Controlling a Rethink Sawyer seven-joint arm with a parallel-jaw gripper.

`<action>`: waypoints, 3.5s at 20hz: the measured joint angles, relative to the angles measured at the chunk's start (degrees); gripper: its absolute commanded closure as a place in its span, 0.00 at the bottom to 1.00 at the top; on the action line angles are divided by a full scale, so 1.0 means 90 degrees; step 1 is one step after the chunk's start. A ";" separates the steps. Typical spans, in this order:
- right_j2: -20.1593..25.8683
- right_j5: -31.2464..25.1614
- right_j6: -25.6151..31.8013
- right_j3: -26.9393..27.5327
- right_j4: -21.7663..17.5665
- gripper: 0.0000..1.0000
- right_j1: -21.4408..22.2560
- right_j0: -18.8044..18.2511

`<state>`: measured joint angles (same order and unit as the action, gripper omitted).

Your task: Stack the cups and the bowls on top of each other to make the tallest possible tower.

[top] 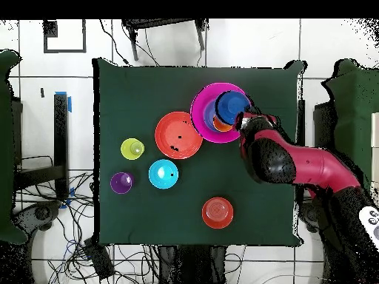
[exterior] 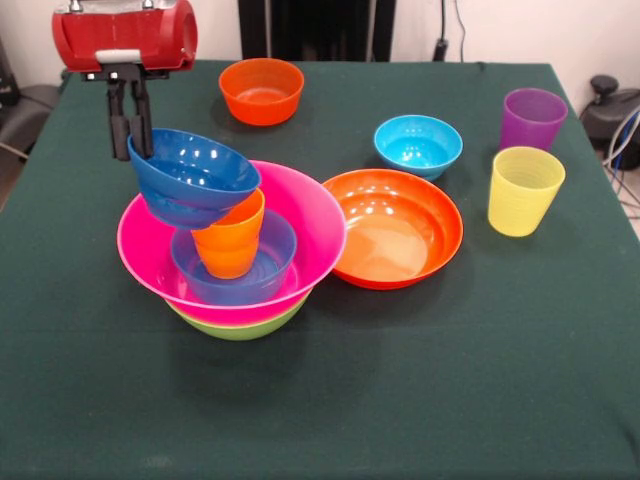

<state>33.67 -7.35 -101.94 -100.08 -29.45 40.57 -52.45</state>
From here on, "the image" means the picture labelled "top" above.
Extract dark blue ribbed bowl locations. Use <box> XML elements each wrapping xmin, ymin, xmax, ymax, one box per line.
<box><xmin>215</xmin><ymin>90</ymin><xmax>252</xmax><ymax>126</ymax></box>

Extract orange plastic cup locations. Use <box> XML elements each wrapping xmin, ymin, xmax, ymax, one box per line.
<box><xmin>212</xmin><ymin>116</ymin><xmax>234</xmax><ymax>133</ymax></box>

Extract light blue translucent bowl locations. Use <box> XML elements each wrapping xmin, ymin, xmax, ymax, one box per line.
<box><xmin>203</xmin><ymin>99</ymin><xmax>221</xmax><ymax>132</ymax></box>

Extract large pink plastic bowl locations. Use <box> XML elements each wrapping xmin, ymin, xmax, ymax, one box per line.
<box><xmin>189</xmin><ymin>82</ymin><xmax>249</xmax><ymax>144</ymax></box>

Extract red-orange shallow bowl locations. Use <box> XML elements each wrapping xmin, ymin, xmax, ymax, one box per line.
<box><xmin>154</xmin><ymin>111</ymin><xmax>204</xmax><ymax>160</ymax></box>

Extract orange translucent bowl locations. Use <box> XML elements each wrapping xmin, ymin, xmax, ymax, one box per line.
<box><xmin>201</xmin><ymin>197</ymin><xmax>235</xmax><ymax>230</ymax></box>

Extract cyan ribbed bowl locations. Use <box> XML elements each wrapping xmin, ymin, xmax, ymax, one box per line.
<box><xmin>148</xmin><ymin>158</ymin><xmax>180</xmax><ymax>190</ymax></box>

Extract dark green table cloth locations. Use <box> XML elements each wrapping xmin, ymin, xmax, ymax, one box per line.
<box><xmin>92</xmin><ymin>57</ymin><xmax>307</xmax><ymax>248</ymax></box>

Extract yellow plastic cup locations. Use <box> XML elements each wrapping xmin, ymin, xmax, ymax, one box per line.
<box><xmin>120</xmin><ymin>138</ymin><xmax>146</xmax><ymax>161</ymax></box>

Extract dark green side cloth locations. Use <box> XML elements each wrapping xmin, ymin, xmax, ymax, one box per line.
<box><xmin>321</xmin><ymin>58</ymin><xmax>379</xmax><ymax>190</ymax></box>
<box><xmin>0</xmin><ymin>49</ymin><xmax>27</xmax><ymax>245</ymax></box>

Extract black metal stool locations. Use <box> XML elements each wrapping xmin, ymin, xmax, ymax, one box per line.
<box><xmin>121</xmin><ymin>18</ymin><xmax>210</xmax><ymax>62</ymax></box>

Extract purple plastic cup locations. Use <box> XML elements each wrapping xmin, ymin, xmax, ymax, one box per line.
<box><xmin>110</xmin><ymin>172</ymin><xmax>135</xmax><ymax>195</ymax></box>

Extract white box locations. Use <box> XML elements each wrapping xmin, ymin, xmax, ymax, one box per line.
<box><xmin>370</xmin><ymin>112</ymin><xmax>379</xmax><ymax>148</ymax></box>
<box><xmin>370</xmin><ymin>147</ymin><xmax>379</xmax><ymax>182</ymax></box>

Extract blue tape strip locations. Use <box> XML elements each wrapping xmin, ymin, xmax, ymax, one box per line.
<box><xmin>55</xmin><ymin>91</ymin><xmax>73</xmax><ymax>113</ymax></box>
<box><xmin>60</xmin><ymin>186</ymin><xmax>76</xmax><ymax>210</ymax></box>

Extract black floor stand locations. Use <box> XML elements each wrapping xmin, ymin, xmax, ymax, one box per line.
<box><xmin>13</xmin><ymin>92</ymin><xmax>70</xmax><ymax>200</ymax></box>

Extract black power strip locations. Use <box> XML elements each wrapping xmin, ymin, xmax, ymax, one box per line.
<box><xmin>83</xmin><ymin>237</ymin><xmax>115</xmax><ymax>281</ymax></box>

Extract black floor device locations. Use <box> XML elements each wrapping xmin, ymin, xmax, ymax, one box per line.
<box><xmin>11</xmin><ymin>200</ymin><xmax>64</xmax><ymax>246</ymax></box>

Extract thin black floor cable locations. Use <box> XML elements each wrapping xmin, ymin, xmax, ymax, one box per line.
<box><xmin>98</xmin><ymin>18</ymin><xmax>132</xmax><ymax>67</ymax></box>

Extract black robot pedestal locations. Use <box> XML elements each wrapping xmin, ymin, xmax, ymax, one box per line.
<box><xmin>158</xmin><ymin>245</ymin><xmax>227</xmax><ymax>284</ymax></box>

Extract bundle of floor cables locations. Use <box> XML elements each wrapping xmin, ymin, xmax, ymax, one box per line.
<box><xmin>17</xmin><ymin>153</ymin><xmax>161</xmax><ymax>284</ymax></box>

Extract black square frame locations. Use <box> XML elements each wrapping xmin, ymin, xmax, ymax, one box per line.
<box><xmin>43</xmin><ymin>18</ymin><xmax>87</xmax><ymax>55</ymax></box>

